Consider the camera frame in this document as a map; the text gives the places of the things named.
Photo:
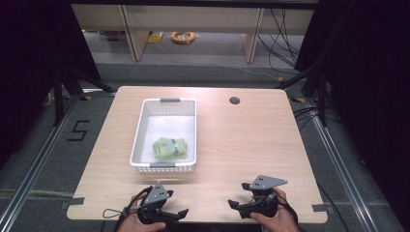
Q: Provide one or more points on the black metal stand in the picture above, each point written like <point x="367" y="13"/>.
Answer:
<point x="58" y="96"/>
<point x="322" y="96"/>

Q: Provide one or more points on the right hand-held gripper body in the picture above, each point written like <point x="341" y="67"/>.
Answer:
<point x="266" y="183"/>

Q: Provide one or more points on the light wooden shelf unit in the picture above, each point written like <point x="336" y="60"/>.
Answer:
<point x="193" y="19"/>

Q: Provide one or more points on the grey tape piece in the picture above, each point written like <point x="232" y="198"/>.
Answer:
<point x="73" y="203"/>
<point x="319" y="208"/>

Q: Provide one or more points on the person's right hand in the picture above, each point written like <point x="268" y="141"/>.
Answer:
<point x="280" y="220"/>

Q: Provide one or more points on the aluminium floor rail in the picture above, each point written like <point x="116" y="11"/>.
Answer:
<point x="35" y="164"/>
<point x="338" y="167"/>

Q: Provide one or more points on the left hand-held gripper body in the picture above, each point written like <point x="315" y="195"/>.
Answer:
<point x="156" y="196"/>

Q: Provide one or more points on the white plastic basket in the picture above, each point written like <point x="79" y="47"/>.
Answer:
<point x="167" y="125"/>

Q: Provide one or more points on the black curtain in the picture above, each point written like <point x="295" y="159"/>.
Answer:
<point x="370" y="80"/>
<point x="32" y="64"/>

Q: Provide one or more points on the yellow packet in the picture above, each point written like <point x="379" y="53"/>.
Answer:
<point x="155" y="37"/>

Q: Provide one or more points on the person's left hand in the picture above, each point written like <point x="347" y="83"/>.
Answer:
<point x="138" y="225"/>

